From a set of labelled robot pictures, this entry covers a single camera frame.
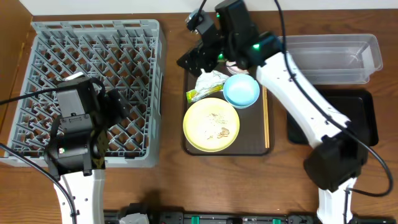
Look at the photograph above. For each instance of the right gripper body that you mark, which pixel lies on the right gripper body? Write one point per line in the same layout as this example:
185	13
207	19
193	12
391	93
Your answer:
202	53

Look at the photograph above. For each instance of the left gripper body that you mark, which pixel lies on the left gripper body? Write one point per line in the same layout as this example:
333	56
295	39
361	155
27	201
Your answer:
117	101

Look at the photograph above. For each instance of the white napkin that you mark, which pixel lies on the white napkin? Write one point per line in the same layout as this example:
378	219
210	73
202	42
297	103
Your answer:
208	80

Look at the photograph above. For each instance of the pink bowl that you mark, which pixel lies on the pink bowl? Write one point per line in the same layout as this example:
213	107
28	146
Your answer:
234	69

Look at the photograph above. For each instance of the green yellow snack wrapper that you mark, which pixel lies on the green yellow snack wrapper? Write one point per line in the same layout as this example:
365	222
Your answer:
194	95

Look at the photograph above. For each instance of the light blue bowl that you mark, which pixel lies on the light blue bowl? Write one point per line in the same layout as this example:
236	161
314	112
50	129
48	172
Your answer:
241	91

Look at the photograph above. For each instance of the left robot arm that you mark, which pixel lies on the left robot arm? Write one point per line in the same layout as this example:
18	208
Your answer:
75	154

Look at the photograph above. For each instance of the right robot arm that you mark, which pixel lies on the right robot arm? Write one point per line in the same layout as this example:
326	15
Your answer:
337	154

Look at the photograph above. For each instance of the grey dishwasher rack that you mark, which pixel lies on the grey dishwasher rack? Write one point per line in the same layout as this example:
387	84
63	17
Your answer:
126	55

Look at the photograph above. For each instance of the yellow plate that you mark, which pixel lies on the yellow plate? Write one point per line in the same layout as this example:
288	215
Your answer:
211	125

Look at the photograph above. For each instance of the brown serving tray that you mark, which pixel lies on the brown serving tray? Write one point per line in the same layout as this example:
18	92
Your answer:
254	134

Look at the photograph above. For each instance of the clear plastic bin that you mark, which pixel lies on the clear plastic bin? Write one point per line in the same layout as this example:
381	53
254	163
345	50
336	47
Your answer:
336	59

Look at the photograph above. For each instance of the black tray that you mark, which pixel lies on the black tray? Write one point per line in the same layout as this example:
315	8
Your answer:
358	106

